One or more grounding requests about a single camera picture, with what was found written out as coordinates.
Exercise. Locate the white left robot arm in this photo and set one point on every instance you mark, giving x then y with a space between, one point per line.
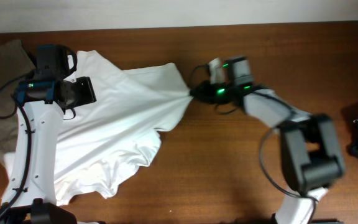
41 99

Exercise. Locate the white t-shirt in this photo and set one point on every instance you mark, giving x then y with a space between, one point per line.
102 144

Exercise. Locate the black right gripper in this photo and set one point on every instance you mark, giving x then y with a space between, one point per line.
202 88

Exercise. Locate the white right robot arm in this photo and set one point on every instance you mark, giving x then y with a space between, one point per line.
310 152

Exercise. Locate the khaki beige garment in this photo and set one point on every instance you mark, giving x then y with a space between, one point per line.
14 62

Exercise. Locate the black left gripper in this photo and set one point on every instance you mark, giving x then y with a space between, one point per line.
87 93

